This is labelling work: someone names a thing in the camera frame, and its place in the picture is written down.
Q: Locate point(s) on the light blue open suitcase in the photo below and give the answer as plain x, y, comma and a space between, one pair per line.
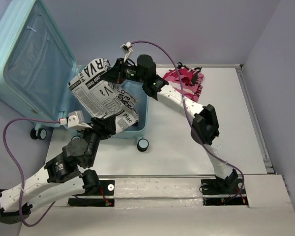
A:
36, 65

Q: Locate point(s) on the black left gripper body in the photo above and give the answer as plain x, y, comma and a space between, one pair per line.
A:
94, 138

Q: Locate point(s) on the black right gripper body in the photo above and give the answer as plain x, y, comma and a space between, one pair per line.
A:
131, 72

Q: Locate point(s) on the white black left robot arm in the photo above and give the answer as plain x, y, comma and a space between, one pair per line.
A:
69, 173

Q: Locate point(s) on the pink camouflage folded garment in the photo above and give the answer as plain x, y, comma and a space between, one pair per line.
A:
191, 80

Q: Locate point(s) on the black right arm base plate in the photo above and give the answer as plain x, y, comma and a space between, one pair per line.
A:
215, 196

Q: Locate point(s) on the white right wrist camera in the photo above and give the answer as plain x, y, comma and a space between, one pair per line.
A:
127, 49

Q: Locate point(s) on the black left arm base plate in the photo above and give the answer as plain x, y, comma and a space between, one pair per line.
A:
102, 198

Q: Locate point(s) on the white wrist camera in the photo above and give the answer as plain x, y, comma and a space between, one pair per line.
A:
127, 49
76, 121

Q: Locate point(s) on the newspaper print garment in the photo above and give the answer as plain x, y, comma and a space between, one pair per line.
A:
103, 99

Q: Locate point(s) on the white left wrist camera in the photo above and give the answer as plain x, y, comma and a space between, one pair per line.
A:
76, 121

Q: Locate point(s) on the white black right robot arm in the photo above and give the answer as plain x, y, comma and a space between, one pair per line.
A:
203, 119

